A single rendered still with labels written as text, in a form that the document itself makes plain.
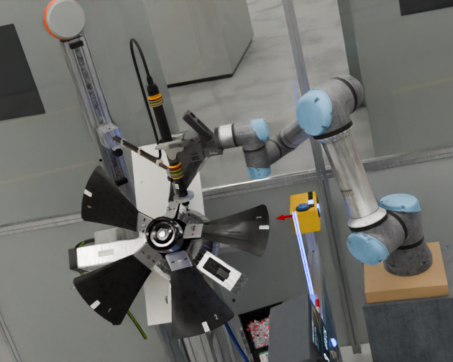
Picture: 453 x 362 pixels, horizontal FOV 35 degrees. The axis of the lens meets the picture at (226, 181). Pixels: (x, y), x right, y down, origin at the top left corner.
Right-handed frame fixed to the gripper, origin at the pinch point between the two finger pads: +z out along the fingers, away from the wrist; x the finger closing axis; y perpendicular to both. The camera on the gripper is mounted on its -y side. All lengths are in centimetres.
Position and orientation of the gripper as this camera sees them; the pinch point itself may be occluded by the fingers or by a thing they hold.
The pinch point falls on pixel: (159, 143)
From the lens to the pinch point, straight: 232.9
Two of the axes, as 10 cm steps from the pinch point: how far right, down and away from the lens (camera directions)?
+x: 0.8, -4.4, 9.0
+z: -9.7, 1.7, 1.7
